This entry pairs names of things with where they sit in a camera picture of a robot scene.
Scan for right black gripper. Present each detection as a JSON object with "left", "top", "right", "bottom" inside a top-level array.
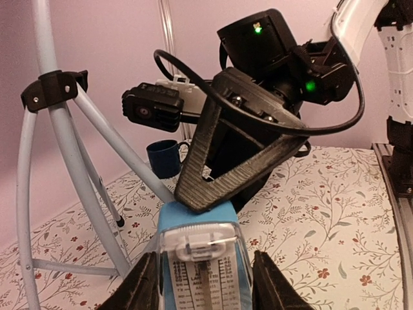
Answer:
[{"left": 174, "top": 68, "right": 310, "bottom": 212}]

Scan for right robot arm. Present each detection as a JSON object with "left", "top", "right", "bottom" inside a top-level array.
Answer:
[{"left": 174, "top": 1, "right": 412, "bottom": 212}]

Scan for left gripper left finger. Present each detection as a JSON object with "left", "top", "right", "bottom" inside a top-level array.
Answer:
[{"left": 99, "top": 252, "right": 159, "bottom": 310}]

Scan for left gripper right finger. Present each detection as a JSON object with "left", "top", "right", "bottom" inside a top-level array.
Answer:
[{"left": 252, "top": 251, "right": 312, "bottom": 310}]

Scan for blue metronome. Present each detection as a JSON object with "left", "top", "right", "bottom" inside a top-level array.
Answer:
[{"left": 157, "top": 201, "right": 253, "bottom": 309}]

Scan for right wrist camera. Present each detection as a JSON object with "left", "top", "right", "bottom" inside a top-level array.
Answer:
[{"left": 122, "top": 74, "right": 207, "bottom": 132}]

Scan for front aluminium rail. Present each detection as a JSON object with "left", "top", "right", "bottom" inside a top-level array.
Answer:
[{"left": 372, "top": 143, "right": 412, "bottom": 309}]

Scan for dark blue mug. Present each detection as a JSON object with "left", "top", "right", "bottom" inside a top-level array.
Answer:
[{"left": 146, "top": 139, "right": 190, "bottom": 179}]

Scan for light blue music stand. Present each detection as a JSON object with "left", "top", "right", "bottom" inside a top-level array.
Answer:
[{"left": 15, "top": 1, "right": 174, "bottom": 309}]

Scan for right aluminium frame post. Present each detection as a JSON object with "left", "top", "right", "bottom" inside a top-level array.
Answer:
[{"left": 157, "top": 0, "right": 191, "bottom": 143}]

